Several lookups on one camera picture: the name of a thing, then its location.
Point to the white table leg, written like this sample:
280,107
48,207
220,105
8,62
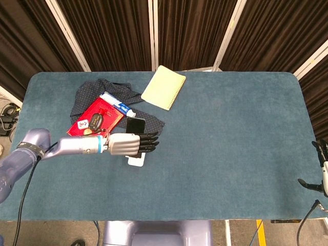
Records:
228,233

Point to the gold coin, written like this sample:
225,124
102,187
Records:
88,131

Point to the white plastic piece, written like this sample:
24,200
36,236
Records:
135,162

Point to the black smartphone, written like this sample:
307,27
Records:
135,125

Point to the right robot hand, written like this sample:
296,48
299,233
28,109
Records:
325,176

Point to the white mahjong tile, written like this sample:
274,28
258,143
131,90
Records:
82,124

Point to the yellow floor tape strip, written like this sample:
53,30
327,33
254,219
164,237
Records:
261,233

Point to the red flat gift box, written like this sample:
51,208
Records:
107,119

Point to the brown curtain screen panel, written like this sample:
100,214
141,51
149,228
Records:
112,33
317,97
269,36
189,33
28,38

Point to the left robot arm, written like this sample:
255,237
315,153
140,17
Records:
74,146

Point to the navy dotted cloth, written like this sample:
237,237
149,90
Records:
102,85

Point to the teal felt table cover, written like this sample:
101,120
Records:
217,159

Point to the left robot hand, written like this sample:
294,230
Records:
123,144

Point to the yellow spiral notebook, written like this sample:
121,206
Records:
164,87

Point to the black key fob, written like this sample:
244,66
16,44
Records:
96,121

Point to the white blue toothpaste tube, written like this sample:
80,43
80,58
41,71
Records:
112,100

